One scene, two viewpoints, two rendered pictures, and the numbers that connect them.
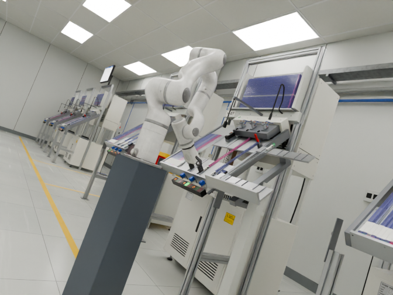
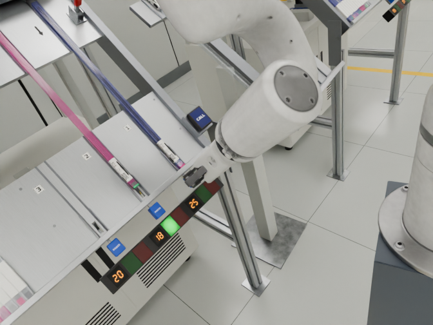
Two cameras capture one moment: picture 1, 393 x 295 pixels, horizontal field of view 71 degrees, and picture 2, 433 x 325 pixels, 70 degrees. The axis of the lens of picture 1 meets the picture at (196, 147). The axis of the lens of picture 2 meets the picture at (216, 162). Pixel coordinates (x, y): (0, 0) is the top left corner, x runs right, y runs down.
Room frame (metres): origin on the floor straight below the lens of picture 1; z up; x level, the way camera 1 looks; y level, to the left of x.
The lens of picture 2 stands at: (1.63, 0.46, 1.15)
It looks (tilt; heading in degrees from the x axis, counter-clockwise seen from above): 38 degrees down; 268
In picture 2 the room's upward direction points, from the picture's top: 18 degrees counter-clockwise
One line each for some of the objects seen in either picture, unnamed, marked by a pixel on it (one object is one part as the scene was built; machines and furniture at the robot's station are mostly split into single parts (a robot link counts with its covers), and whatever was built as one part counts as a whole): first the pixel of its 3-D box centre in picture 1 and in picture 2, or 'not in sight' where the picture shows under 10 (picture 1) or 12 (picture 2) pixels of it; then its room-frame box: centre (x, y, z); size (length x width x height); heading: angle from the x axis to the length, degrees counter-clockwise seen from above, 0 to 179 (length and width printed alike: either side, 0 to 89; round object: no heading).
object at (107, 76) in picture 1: (109, 76); not in sight; (6.01, 2.35, 2.10); 0.58 x 0.14 x 0.41; 35
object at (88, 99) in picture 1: (80, 123); not in sight; (7.28, 3.07, 0.95); 1.37 x 0.82 x 1.90; 125
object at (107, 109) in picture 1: (96, 127); not in sight; (6.10, 2.24, 0.95); 1.36 x 0.82 x 1.90; 125
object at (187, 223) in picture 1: (227, 241); (69, 236); (2.27, -0.49, 0.31); 0.70 x 0.65 x 0.62; 35
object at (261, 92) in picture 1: (271, 95); not in sight; (2.15, -0.42, 1.52); 0.51 x 0.13 x 0.27; 35
